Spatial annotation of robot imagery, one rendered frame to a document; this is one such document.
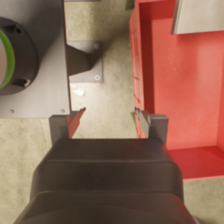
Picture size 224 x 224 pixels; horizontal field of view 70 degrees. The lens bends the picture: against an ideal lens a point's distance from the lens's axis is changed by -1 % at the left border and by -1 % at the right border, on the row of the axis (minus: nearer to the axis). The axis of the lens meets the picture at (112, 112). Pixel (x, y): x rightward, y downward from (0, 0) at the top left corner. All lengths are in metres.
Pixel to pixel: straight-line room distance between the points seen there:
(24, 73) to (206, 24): 0.43
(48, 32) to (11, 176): 1.62
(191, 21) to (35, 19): 0.35
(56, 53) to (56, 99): 0.09
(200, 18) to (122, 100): 0.93
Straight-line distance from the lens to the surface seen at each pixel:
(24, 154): 1.67
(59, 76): 0.36
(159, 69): 0.74
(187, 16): 0.47
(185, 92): 0.79
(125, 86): 1.28
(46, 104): 0.38
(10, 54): 0.31
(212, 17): 0.50
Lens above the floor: 1.26
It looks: 74 degrees down
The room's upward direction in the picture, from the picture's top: 180 degrees counter-clockwise
